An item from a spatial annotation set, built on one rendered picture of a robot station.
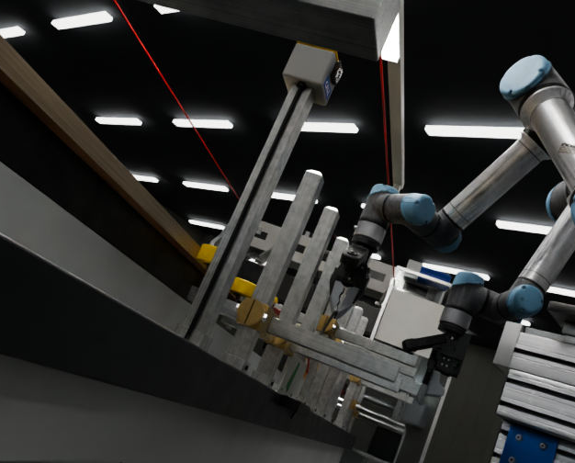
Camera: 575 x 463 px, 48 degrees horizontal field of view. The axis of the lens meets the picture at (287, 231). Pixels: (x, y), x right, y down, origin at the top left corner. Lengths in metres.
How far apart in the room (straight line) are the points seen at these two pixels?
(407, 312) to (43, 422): 3.44
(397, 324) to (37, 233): 3.27
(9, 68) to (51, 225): 0.26
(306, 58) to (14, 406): 0.69
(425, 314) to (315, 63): 3.08
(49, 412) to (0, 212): 0.27
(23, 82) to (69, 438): 0.40
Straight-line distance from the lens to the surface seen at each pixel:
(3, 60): 0.77
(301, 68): 1.09
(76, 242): 1.02
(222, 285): 0.98
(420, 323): 4.04
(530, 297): 1.65
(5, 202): 0.87
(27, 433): 0.72
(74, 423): 0.79
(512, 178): 1.66
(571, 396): 1.30
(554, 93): 1.52
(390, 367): 1.23
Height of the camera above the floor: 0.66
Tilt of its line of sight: 14 degrees up
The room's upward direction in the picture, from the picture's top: 23 degrees clockwise
